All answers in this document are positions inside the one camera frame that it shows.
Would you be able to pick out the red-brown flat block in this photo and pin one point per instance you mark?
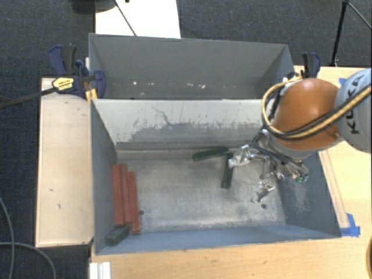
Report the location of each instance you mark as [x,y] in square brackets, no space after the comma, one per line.
[125,193]
[117,196]
[134,202]

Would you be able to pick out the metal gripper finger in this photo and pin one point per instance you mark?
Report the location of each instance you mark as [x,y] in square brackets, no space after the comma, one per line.
[239,158]
[264,191]

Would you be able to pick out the pale wood board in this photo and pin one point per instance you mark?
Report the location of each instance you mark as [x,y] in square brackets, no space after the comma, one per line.
[65,170]

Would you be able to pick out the dark green flat block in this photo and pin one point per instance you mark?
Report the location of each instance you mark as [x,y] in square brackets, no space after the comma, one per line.
[210,154]
[227,174]
[117,235]

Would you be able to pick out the grey metal bin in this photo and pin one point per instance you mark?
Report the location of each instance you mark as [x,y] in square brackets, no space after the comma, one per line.
[186,190]

